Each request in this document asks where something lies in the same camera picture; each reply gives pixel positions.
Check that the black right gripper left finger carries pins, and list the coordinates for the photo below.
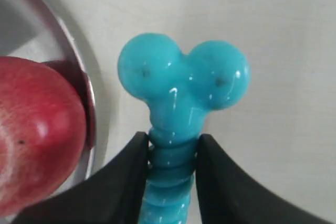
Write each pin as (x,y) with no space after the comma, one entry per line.
(111,195)

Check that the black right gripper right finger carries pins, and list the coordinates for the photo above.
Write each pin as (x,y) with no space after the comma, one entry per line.
(228,195)

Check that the teal toy bone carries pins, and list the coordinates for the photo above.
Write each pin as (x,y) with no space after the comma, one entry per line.
(180,90)

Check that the red apple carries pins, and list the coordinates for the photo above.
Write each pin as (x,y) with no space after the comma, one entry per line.
(43,132)

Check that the round stainless steel plate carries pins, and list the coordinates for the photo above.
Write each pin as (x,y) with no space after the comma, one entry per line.
(43,31)

